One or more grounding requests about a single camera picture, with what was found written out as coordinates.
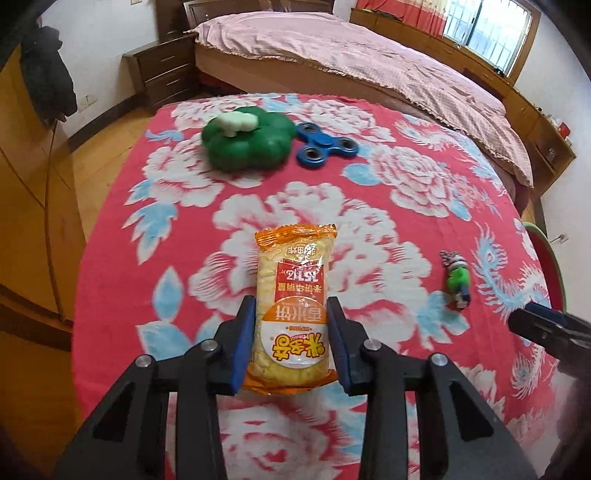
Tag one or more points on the blue fidget spinner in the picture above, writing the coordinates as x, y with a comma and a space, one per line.
325, 145

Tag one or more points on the green broccoli toy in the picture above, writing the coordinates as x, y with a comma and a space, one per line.
249, 147

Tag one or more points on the glass jar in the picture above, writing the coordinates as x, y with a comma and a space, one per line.
550, 153

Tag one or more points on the red bin with green rim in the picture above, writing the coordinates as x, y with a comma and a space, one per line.
549, 267

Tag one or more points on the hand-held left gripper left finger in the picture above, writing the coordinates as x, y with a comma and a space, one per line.
244, 346

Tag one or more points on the red floral tablecloth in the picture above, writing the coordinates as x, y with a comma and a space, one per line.
207, 230

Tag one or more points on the wooden wardrobe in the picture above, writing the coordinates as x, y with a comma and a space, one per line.
27, 207

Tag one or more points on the small green striped toy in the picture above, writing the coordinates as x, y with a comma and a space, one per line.
457, 279

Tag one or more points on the pink blanket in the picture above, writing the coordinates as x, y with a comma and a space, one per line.
346, 50

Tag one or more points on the red cup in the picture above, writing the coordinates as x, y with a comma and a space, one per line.
562, 130

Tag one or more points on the window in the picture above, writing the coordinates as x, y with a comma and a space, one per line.
489, 32

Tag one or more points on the wooden bed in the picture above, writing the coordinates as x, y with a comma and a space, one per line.
203, 60

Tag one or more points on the dark wooden nightstand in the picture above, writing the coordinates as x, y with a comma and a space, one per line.
161, 69

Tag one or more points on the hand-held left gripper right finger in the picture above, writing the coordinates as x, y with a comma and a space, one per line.
336, 346

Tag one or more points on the white wall socket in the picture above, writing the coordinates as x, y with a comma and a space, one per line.
87, 102
559, 238

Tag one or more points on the orange snack packet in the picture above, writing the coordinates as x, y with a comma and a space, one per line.
291, 277

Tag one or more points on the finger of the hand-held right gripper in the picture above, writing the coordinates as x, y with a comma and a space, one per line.
549, 325

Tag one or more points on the long wooden cabinet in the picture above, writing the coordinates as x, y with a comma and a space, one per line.
521, 106

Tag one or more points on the black jacket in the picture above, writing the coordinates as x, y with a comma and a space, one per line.
46, 74

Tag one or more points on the red curtain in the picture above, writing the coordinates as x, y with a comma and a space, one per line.
415, 14

